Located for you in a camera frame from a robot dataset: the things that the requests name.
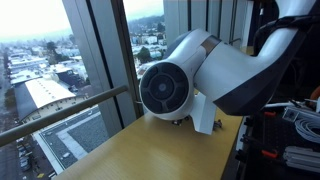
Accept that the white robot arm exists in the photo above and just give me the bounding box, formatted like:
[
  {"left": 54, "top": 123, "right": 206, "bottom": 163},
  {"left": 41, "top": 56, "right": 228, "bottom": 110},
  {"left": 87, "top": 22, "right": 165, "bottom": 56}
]
[{"left": 139, "top": 0, "right": 319, "bottom": 120}]

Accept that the lower orange black clamp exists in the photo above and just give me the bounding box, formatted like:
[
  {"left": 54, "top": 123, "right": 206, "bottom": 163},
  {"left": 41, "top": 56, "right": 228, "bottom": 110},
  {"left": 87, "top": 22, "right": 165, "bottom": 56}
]
[{"left": 235, "top": 145, "right": 279, "bottom": 163}]

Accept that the orange black clamp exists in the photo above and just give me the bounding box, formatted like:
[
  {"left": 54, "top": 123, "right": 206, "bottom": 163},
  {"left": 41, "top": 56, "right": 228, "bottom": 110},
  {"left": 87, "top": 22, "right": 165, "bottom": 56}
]
[
  {"left": 235, "top": 145, "right": 279, "bottom": 163},
  {"left": 244, "top": 111, "right": 277, "bottom": 127}
]

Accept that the upper orange black clamp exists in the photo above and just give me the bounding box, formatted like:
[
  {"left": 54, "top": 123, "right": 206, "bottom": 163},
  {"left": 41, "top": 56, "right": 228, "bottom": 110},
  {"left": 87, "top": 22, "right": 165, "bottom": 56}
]
[{"left": 244, "top": 111, "right": 277, "bottom": 127}]

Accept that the window handrail bar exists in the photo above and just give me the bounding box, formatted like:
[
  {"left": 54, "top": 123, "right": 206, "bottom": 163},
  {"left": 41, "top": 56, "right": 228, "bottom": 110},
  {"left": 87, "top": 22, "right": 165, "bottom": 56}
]
[{"left": 0, "top": 85, "right": 128, "bottom": 147}]

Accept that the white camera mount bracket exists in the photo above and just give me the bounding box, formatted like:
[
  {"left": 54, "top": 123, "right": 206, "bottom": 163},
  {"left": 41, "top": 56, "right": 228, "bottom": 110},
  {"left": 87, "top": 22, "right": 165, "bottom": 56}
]
[{"left": 190, "top": 93, "right": 217, "bottom": 135}]

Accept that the coiled grey cable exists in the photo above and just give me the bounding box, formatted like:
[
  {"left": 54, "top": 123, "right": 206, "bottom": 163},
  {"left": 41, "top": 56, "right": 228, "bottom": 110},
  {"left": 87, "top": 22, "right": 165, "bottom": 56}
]
[{"left": 294, "top": 117, "right": 320, "bottom": 144}]

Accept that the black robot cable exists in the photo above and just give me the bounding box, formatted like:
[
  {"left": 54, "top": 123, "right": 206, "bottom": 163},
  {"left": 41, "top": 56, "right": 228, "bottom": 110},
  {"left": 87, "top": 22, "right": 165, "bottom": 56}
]
[{"left": 251, "top": 14, "right": 320, "bottom": 56}]

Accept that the aluminium extrusion rail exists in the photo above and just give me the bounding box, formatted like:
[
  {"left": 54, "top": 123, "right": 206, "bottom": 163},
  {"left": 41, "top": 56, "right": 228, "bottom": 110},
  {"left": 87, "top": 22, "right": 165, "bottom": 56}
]
[{"left": 283, "top": 146, "right": 320, "bottom": 173}]

